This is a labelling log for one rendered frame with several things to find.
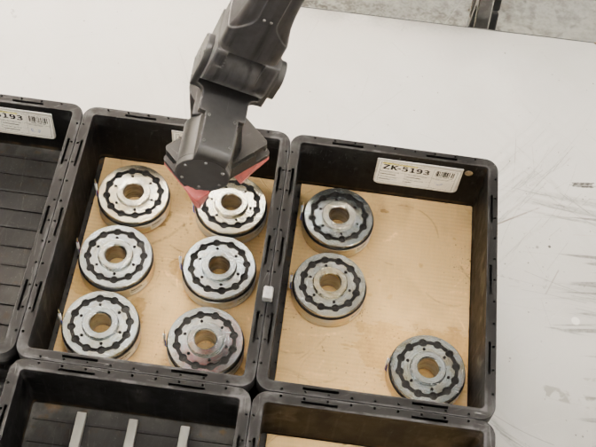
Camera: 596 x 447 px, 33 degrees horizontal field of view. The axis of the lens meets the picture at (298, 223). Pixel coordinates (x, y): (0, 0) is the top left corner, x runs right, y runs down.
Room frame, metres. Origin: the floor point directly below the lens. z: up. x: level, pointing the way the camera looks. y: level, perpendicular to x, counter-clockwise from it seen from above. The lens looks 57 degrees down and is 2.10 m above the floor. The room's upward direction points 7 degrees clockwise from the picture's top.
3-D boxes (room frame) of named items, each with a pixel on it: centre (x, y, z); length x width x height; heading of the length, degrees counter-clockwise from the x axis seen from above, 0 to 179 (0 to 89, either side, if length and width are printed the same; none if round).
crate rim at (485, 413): (0.70, -0.12, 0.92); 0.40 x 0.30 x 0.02; 0
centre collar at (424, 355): (0.59, -0.20, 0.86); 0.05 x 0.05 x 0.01
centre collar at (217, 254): (0.70, 0.10, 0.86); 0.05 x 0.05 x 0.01
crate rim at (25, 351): (0.70, 0.18, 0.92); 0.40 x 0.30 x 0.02; 0
